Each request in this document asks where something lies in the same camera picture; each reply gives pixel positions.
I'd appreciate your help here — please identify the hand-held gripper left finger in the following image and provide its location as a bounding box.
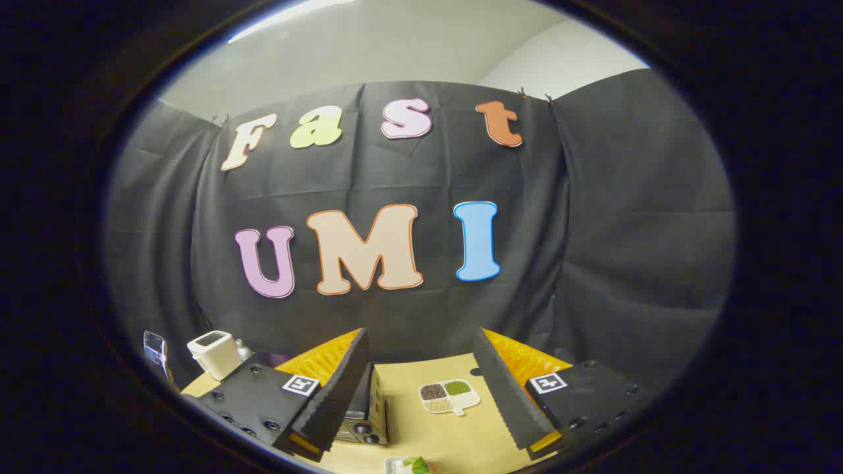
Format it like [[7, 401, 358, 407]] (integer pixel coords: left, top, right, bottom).
[[181, 327, 371, 463]]

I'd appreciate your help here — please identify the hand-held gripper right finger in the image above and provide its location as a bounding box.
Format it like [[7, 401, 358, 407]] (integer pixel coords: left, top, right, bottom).
[[472, 327, 653, 461]]

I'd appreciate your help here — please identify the black toaster oven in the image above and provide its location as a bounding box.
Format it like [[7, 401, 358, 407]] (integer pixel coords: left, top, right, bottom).
[[333, 364, 391, 446]]

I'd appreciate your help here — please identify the white pop-up toaster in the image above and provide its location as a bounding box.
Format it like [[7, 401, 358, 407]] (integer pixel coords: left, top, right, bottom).
[[186, 330, 243, 381]]

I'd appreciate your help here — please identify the white divided grain plate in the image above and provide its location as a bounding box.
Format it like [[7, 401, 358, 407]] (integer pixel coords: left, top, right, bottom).
[[419, 379, 481, 417]]

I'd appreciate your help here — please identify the white rectangular tray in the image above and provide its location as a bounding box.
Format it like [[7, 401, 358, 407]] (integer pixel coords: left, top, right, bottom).
[[384, 458, 441, 474]]

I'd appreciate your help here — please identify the black backdrop cloth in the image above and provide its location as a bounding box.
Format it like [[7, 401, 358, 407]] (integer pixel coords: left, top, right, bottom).
[[105, 69, 737, 409]]

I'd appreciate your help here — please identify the smartphone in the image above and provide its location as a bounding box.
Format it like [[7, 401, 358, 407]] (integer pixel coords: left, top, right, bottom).
[[143, 331, 169, 382]]

